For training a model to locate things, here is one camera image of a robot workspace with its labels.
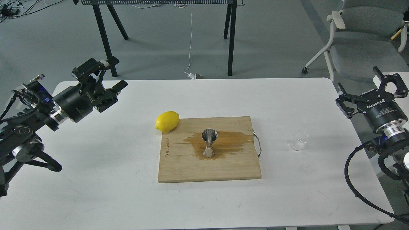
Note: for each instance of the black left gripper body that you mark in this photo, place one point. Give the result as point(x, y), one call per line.
point(78, 101)

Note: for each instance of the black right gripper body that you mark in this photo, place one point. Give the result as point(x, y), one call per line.
point(380, 110)

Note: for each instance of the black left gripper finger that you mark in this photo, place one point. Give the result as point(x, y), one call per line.
point(106, 97)
point(91, 72)

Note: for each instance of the clear glass measuring cup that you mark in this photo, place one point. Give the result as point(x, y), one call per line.
point(299, 140)

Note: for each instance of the steel double jigger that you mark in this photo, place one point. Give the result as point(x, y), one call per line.
point(209, 136)

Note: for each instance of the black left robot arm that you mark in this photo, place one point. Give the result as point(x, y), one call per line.
point(32, 107)

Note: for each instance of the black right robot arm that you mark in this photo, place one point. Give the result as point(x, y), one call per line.
point(391, 146)

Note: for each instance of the grey office chair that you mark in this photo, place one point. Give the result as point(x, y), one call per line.
point(360, 39)

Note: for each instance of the yellow lemon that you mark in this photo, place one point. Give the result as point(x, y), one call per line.
point(167, 121)

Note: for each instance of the bamboo cutting board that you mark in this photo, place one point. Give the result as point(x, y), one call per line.
point(235, 156)

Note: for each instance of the black metal frame table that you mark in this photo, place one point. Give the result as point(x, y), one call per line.
point(163, 27)

